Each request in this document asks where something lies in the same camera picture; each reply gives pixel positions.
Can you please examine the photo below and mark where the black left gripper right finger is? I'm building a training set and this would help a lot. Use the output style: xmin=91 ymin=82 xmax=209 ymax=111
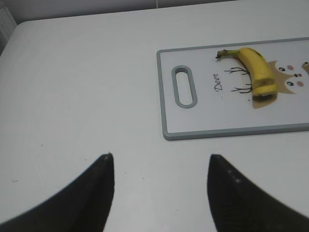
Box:
xmin=207 ymin=154 xmax=309 ymax=232

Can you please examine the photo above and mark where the cut banana slice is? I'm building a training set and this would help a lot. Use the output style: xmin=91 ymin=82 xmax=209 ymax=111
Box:
xmin=253 ymin=84 xmax=278 ymax=97

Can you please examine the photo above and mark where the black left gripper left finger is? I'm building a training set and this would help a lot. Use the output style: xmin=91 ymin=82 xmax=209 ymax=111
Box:
xmin=0 ymin=153 xmax=114 ymax=232

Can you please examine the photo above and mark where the yellow banana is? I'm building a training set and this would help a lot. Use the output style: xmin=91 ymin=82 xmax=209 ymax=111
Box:
xmin=216 ymin=47 xmax=278 ymax=90

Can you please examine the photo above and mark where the white grey-rimmed cutting board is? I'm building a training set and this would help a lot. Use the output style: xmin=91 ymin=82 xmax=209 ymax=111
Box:
xmin=156 ymin=37 xmax=309 ymax=140

